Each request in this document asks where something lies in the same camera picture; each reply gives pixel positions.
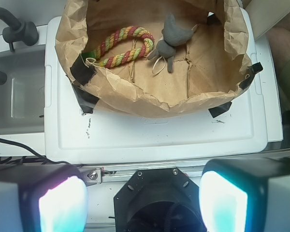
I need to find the metal corner bracket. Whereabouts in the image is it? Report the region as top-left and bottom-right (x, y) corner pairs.
(80, 168), (103, 187)

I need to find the black cable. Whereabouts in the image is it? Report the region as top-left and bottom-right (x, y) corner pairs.
(0, 135), (71, 165)

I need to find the black tape left front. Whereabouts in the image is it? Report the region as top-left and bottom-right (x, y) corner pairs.
(72, 85), (99, 114)

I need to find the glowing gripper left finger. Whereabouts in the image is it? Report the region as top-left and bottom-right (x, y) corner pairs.
(0, 164), (88, 232)

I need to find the gray plush animal toy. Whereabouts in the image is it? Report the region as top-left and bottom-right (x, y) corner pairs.
(147, 13), (198, 73)

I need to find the black tape bag right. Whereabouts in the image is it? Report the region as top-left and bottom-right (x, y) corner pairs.
(239, 62), (263, 90)

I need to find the black tape right front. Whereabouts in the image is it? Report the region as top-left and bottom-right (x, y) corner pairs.
(208, 101), (232, 118)

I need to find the black tape bag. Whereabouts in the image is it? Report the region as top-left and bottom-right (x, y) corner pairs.
(70, 54), (97, 86)
(239, 62), (263, 90)

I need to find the brown paper bag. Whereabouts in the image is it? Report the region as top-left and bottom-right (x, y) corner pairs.
(55, 0), (251, 118)

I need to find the black tape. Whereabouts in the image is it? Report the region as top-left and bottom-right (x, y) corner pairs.
(208, 101), (232, 118)
(72, 85), (99, 114)

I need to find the black octagonal mount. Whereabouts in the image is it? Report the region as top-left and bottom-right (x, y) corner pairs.
(114, 168), (207, 232)

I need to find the gray toy faucet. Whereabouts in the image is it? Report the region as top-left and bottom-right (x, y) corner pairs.
(0, 7), (39, 52)

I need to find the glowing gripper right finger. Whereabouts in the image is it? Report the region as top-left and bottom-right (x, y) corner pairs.
(199, 158), (290, 232)

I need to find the multicolour rope toy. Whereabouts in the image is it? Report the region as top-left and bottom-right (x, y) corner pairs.
(82, 26), (155, 69)

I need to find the black tape bag left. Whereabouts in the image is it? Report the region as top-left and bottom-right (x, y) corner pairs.
(70, 54), (97, 86)

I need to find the white plastic bin lid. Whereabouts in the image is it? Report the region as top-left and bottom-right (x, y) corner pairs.
(44, 17), (268, 164)

